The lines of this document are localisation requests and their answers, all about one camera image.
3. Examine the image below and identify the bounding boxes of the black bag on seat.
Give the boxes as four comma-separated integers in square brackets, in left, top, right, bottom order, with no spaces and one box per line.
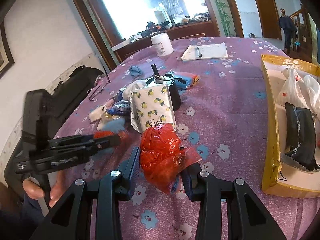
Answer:
[42,65,104,140]

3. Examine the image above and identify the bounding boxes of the person's left hand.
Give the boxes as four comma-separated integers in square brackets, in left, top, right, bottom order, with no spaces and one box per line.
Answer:
[22,171,67,209]

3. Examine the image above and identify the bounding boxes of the white notepad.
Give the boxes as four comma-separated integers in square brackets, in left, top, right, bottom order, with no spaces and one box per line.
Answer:
[181,42,228,61]

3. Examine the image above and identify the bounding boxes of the large red plastic bag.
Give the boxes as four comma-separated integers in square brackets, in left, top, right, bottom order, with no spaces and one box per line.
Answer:
[139,123,202,194]

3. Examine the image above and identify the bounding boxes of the small red bag blue sock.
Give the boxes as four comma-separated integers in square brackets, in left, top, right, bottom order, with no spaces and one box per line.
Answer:
[93,118,127,139]

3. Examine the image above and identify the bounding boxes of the small electric motor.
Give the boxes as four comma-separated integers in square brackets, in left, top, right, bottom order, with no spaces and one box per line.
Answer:
[146,64,187,111]

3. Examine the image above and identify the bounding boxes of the lemon print tissue pack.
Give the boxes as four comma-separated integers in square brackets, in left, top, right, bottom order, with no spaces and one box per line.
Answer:
[130,85,177,133]

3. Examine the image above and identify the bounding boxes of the white printed plastic bag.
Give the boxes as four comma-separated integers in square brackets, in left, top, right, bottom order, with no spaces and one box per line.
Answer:
[276,68,319,119]

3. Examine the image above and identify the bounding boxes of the person in dark jacket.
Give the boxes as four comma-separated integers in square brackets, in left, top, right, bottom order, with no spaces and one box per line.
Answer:
[278,8,297,55]

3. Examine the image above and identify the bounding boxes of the white sock by motor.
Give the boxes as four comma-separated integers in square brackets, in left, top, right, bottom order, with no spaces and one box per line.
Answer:
[122,80,146,100]

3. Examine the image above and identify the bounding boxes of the purple floral tablecloth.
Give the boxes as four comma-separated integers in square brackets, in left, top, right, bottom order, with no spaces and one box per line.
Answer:
[56,37,319,239]

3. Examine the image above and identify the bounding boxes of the blue orange cloth pack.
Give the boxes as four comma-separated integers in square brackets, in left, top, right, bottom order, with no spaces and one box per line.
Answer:
[172,72,200,90]

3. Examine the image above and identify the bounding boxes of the yellow taped cardboard tray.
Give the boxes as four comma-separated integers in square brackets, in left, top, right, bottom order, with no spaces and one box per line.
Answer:
[261,54,319,198]

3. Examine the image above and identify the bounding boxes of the wooden counter with clutter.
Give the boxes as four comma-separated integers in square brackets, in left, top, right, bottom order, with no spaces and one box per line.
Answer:
[111,17,221,61]

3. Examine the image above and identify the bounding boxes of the brown wooden door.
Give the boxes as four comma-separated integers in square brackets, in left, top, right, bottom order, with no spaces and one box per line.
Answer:
[255,0,282,40]

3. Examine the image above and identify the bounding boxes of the blue white bundle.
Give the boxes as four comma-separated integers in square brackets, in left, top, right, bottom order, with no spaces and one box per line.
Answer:
[107,100,130,116]

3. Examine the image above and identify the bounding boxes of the eyeglasses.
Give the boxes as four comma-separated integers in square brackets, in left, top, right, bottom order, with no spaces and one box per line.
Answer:
[87,54,111,102]

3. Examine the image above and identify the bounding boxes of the white plastic jar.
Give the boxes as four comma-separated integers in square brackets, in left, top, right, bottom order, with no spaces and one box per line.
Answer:
[150,33,174,57]

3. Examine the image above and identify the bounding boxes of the black snack packet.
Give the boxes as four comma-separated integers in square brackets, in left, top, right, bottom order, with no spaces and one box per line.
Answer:
[280,102,319,173]

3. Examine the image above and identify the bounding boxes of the blue sock on table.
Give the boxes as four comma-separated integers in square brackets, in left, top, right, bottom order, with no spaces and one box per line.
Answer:
[129,66,144,78]

